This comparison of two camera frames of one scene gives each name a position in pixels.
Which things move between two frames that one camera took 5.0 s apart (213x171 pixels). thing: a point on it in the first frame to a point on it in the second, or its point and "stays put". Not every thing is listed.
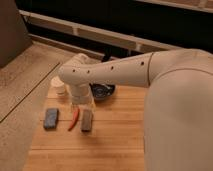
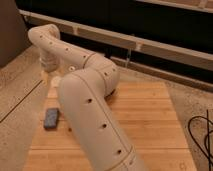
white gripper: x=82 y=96 to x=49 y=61
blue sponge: x=51 y=118 stays put
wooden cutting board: x=116 y=141 stays put
